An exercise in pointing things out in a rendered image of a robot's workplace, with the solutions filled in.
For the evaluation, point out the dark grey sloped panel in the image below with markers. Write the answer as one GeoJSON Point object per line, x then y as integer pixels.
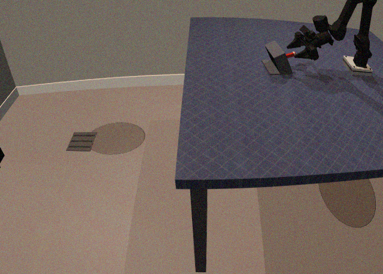
{"type": "Point", "coordinates": [278, 65]}

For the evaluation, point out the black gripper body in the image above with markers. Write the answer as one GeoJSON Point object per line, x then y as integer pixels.
{"type": "Point", "coordinates": [311, 45]}

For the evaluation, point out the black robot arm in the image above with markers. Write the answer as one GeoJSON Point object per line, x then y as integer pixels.
{"type": "Point", "coordinates": [338, 29]}

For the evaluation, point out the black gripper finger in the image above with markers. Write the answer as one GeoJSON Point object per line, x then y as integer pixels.
{"type": "Point", "coordinates": [295, 43]}
{"type": "Point", "coordinates": [305, 54]}

